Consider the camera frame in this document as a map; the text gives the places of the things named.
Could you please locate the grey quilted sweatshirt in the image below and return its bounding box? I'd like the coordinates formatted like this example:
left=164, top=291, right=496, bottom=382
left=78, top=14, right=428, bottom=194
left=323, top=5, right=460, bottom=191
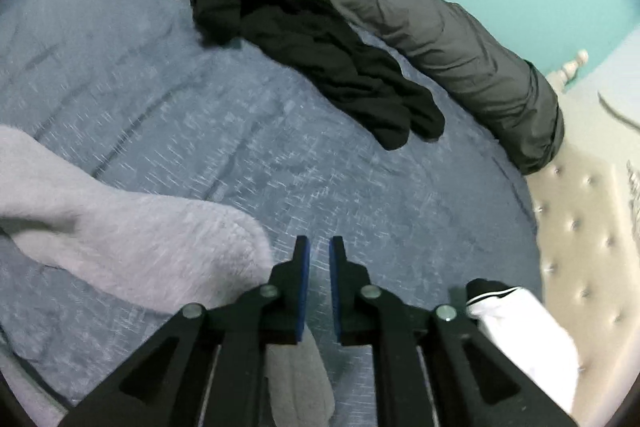
left=0, top=124, right=336, bottom=427

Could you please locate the white folded garment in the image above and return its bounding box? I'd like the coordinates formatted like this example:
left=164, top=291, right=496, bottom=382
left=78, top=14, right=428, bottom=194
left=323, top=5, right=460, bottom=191
left=465, top=279, right=579, bottom=414

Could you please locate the cream tufted headboard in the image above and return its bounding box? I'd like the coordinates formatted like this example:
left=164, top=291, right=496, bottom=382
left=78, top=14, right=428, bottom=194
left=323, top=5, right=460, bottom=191
left=526, top=50, right=639, bottom=426

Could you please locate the blue patterned bed sheet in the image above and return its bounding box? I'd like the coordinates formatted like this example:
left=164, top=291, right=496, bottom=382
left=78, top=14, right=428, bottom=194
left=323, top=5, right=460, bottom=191
left=1, top=0, right=542, bottom=426

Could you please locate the black garment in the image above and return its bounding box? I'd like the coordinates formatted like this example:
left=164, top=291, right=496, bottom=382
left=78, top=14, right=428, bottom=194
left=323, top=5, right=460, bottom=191
left=190, top=0, right=445, bottom=150

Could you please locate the dark grey rolled duvet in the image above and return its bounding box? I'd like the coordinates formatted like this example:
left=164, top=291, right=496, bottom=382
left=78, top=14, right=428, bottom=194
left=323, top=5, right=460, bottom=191
left=326, top=0, right=565, bottom=174

